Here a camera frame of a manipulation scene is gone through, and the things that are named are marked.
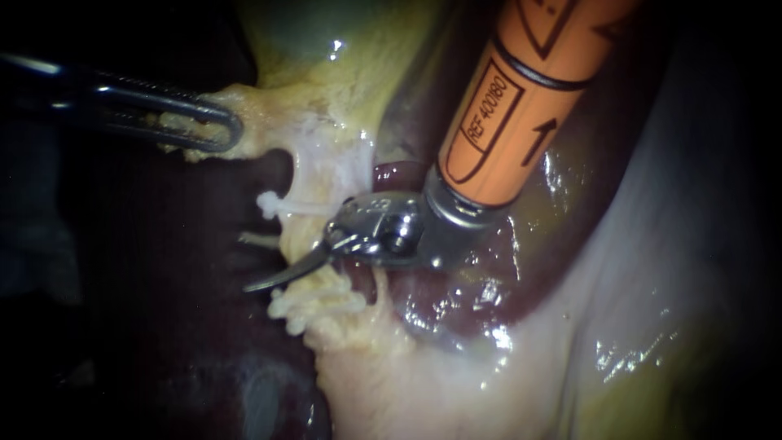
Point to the right arm instrument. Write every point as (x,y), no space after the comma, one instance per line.
(391,229)

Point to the left arm instrument jaw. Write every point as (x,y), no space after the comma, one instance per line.
(229,116)

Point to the right arm instrument jaw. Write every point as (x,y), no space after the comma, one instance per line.
(293,272)
(259,239)

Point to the left arm instrument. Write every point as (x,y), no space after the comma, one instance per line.
(43,85)

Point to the gallbladder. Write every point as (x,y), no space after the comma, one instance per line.
(318,55)

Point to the white clip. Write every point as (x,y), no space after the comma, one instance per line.
(305,300)
(267,205)

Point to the dark red liver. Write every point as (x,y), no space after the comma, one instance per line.
(440,293)

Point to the pale fatty tissue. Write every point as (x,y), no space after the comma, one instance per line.
(550,379)
(336,165)

